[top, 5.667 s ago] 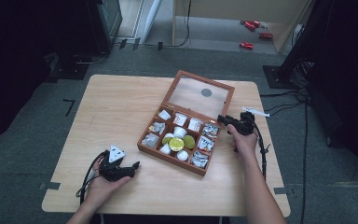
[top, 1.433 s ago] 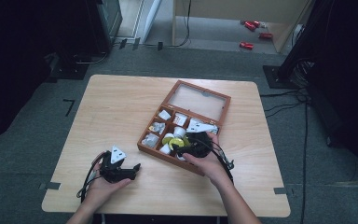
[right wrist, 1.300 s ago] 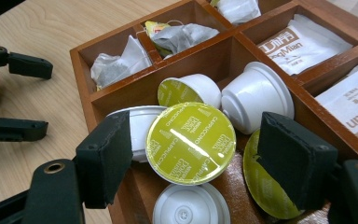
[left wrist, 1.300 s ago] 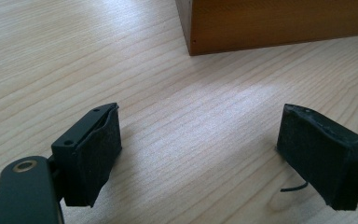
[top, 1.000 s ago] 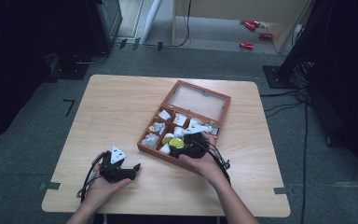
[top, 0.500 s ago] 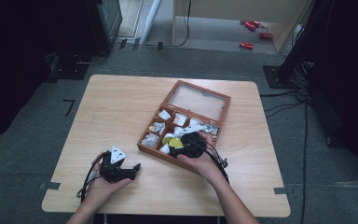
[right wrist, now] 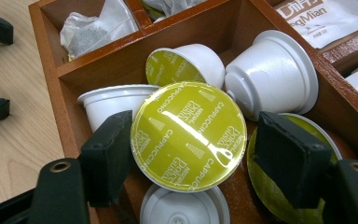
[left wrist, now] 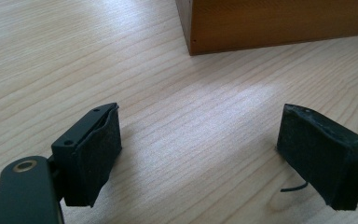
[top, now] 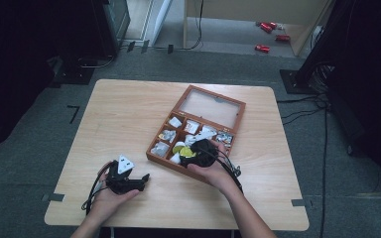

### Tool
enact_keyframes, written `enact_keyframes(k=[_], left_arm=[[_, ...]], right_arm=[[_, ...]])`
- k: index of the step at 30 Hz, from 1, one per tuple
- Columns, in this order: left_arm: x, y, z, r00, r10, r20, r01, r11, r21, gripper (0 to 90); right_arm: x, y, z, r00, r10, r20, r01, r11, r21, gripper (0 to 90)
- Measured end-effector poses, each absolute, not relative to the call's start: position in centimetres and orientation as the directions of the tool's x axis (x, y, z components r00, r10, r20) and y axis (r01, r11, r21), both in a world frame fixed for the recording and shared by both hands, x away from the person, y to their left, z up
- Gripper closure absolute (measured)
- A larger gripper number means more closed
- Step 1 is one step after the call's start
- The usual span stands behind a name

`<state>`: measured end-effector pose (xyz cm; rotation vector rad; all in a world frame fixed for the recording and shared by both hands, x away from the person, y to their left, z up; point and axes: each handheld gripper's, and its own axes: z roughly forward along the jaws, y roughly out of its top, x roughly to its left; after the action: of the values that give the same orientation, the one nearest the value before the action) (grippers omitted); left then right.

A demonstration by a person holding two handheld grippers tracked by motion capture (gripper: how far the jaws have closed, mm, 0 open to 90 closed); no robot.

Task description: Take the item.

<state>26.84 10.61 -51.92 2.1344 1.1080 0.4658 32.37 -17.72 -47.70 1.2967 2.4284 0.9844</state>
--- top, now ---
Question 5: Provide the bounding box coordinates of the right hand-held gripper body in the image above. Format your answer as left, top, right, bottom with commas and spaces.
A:
187, 130, 220, 169

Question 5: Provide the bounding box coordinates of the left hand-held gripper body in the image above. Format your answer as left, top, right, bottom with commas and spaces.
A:
105, 154, 147, 195

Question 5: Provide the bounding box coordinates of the yellow-green round packet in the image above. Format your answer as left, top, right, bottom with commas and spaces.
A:
173, 145, 196, 159

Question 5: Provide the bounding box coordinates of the brown wooden compartment box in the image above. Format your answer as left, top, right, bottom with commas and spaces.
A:
146, 84, 247, 183

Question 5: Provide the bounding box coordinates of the person's right hand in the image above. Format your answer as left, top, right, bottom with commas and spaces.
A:
187, 141, 243, 196

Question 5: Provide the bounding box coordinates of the person's left hand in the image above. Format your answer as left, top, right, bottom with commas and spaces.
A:
88, 161, 141, 219

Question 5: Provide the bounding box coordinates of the white round packet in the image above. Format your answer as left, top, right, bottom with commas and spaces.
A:
169, 153, 183, 166

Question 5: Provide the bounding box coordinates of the white crumpled packet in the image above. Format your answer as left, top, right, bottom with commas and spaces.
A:
199, 124, 218, 137

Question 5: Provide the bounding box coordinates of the silver patterned packet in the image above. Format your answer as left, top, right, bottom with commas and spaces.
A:
215, 131, 234, 146

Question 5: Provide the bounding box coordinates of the white packet with red print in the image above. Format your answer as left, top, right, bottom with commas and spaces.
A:
184, 119, 200, 135

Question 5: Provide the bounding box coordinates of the grey clear packet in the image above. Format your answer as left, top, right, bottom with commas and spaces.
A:
150, 142, 171, 158

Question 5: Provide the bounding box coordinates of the silver yellow foil packet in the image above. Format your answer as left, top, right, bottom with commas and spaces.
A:
158, 129, 178, 144

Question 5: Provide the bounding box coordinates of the plain white packet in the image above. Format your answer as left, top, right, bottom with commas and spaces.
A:
168, 116, 184, 129

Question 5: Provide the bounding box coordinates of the black floor tape mark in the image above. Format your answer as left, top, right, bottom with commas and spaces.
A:
66, 104, 81, 125

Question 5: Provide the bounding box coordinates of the black stand base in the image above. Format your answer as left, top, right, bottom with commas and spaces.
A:
49, 56, 97, 86
279, 68, 318, 96

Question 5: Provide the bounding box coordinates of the light wooden partition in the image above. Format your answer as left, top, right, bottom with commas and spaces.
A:
183, 0, 332, 58

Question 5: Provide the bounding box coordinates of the dark cabinet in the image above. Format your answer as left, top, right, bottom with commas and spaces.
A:
90, 0, 132, 58

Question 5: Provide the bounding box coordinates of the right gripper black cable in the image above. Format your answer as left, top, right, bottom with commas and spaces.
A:
207, 148, 245, 195

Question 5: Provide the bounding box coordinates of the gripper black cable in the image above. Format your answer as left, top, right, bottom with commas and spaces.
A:
207, 148, 245, 195
80, 161, 115, 216

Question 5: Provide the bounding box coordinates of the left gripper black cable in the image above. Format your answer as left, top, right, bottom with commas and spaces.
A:
80, 161, 115, 216

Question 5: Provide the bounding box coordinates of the black floor cable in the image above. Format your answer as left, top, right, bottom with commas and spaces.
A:
276, 93, 331, 238

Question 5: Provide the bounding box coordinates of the hanging black cable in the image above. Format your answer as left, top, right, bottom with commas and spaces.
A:
185, 0, 204, 52

